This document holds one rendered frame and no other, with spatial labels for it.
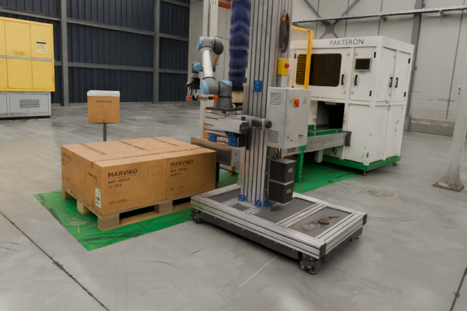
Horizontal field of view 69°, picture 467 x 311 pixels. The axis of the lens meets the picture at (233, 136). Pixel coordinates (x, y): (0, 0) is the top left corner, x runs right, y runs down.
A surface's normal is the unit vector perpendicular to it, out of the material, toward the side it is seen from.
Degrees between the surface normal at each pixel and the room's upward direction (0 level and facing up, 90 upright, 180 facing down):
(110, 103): 90
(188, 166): 90
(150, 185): 90
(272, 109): 90
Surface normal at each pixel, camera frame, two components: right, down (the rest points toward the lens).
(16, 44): 0.76, 0.14
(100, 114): 0.33, 0.17
